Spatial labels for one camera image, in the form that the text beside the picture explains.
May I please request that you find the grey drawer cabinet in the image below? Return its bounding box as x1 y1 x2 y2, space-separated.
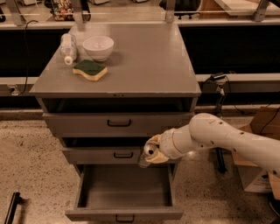
29 22 202 176

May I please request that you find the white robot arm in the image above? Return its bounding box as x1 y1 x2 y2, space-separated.
142 113 280 177

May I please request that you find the white bowl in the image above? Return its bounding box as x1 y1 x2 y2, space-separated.
82 36 115 61

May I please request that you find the black bar on floor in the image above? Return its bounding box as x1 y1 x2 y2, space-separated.
4 192 23 224

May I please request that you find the black stand with cables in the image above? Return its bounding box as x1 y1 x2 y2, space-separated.
200 73 229 173

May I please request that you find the black wall cable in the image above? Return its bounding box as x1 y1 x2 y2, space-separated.
17 19 39 96

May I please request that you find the middle grey drawer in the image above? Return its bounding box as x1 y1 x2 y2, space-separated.
62 147 142 165

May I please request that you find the bottom grey drawer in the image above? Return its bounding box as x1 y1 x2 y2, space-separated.
66 164 183 223

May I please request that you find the grey drawer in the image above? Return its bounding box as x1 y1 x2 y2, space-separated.
43 112 193 137
66 164 183 223
62 147 142 165

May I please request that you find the top grey drawer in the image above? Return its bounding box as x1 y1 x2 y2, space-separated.
43 112 193 137

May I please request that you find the redbull can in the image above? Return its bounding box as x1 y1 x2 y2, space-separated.
138 143 156 168

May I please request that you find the clear plastic bottle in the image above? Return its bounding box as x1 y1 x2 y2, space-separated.
59 33 77 66

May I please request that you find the cardboard box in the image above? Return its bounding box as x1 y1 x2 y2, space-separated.
233 107 280 200

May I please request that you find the black shoe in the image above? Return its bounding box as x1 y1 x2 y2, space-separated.
268 193 280 216

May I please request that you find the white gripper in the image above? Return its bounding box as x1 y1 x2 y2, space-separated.
145 129 179 164

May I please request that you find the green yellow sponge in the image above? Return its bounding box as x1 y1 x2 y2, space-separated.
73 59 108 81

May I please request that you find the colourful snack rack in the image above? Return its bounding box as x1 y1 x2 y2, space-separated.
51 0 74 21

